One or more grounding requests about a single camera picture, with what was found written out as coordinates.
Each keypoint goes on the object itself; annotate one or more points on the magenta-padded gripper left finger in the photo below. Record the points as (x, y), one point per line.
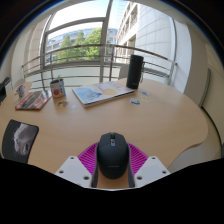
(71, 170)

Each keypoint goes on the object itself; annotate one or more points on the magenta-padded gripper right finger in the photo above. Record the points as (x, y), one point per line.
(151, 170)

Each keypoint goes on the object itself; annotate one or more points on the black computer mouse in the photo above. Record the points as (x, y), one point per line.
(112, 156)

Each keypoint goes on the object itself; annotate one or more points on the black horse-print mouse pad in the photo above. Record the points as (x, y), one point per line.
(20, 141)

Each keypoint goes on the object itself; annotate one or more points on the small metal key bunch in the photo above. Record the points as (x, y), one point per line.
(62, 104)

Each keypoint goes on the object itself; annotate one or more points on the yellow card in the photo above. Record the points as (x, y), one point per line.
(144, 99)

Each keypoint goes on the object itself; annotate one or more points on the small blue card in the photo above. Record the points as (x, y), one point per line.
(144, 93)

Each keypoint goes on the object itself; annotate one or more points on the red and blue magazine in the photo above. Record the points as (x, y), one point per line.
(33, 100)

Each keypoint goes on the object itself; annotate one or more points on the white mug with plant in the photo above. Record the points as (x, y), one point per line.
(57, 90)

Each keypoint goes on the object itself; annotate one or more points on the light blue picture book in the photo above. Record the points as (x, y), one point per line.
(101, 93)

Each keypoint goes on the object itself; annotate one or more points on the printed white mug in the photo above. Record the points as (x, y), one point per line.
(21, 91)

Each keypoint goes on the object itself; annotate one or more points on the tall black cylindrical bottle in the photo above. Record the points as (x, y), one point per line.
(135, 71)

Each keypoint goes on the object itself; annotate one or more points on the metal balcony railing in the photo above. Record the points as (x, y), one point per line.
(90, 47)

